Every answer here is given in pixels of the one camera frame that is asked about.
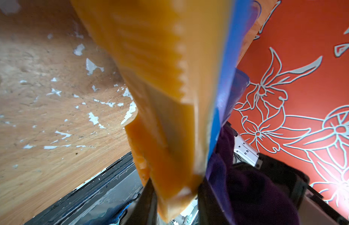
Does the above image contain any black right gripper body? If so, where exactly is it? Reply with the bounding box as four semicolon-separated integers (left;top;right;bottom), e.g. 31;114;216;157
225;122;310;209

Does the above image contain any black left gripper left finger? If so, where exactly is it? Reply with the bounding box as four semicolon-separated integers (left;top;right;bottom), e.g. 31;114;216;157
124;179;158;225

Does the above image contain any blue rubber boot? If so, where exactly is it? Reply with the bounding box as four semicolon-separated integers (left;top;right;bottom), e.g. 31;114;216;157
72;1;253;222

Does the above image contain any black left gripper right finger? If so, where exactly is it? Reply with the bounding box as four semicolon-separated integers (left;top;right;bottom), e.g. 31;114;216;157
198;177;233;225

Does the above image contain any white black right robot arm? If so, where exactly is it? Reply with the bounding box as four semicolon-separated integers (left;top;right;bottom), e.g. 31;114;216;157
224;122;349;225

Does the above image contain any purple cloth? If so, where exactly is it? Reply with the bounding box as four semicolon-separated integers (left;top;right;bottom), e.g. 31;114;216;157
205;125;300;225

